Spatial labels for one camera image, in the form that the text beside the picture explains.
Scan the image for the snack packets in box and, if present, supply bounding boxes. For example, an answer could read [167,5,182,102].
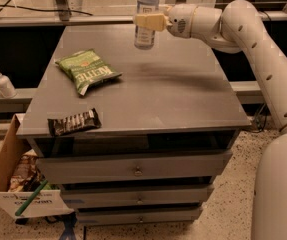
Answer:
[7,149,52,193]

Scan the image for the dark chocolate bar wrapper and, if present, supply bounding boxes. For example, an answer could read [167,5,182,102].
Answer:
[48,108,101,137]

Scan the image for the green stick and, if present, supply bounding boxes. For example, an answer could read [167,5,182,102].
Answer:
[15,180,48,216]

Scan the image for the green jalapeno chip bag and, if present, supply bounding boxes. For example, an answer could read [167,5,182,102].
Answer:
[56,49,121,96]

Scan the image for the grey drawer cabinet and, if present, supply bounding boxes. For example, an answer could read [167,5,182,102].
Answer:
[18,24,248,226]

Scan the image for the blue plastic water bottle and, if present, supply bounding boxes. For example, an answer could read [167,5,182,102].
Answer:
[134,0,159,50]

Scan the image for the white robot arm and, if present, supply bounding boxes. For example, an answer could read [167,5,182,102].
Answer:
[133,0,287,240]

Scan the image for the cardboard box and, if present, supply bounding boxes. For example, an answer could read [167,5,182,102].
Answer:
[0,114,73,219]

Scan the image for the white pump dispenser bottle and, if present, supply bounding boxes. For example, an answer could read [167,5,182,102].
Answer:
[0,72,17,98]

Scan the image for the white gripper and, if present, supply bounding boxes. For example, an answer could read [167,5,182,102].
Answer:
[133,4,196,38]

